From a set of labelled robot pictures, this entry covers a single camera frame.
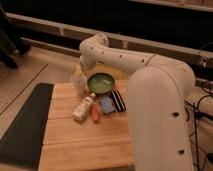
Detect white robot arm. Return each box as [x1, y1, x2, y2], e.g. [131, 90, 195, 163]
[79, 33, 195, 171]

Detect green ceramic bowl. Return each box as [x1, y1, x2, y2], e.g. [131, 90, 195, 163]
[87, 73, 115, 94]

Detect black striped brush block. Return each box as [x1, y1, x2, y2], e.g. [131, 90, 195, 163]
[111, 90, 126, 112]

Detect blue sponge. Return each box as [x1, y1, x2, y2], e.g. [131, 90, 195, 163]
[100, 97, 115, 115]

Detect orange carrot toy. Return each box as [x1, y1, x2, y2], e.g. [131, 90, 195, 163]
[91, 105, 100, 123]

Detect white lotion bottle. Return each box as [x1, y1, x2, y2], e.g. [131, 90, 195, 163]
[72, 93, 96, 122]

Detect dark floor mat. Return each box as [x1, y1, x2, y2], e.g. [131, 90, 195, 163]
[0, 83, 53, 169]

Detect white shelf rail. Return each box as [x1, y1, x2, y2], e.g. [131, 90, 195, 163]
[7, 13, 213, 66]

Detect black cables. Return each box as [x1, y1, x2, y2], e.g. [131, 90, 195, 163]
[185, 58, 213, 171]

